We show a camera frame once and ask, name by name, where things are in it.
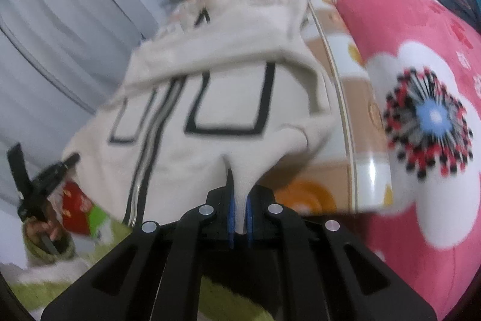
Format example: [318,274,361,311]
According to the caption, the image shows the checked leaf-print bed sheet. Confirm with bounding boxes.
[154,0,393,216]

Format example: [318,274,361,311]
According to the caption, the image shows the white curtain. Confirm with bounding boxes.
[0,0,156,201]

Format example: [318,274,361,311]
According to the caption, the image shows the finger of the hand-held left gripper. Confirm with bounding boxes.
[45,153,81,181]

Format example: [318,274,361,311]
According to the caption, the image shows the cream hooded jacket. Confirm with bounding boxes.
[62,0,339,235]

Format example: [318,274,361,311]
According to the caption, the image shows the pink flower-print blanket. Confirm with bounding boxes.
[291,0,481,321]

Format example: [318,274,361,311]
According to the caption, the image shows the person's left hand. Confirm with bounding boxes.
[23,193,64,250]

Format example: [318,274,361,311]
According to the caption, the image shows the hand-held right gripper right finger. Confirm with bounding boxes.
[246,186,438,321]

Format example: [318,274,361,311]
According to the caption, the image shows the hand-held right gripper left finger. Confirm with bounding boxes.
[39,170,237,321]

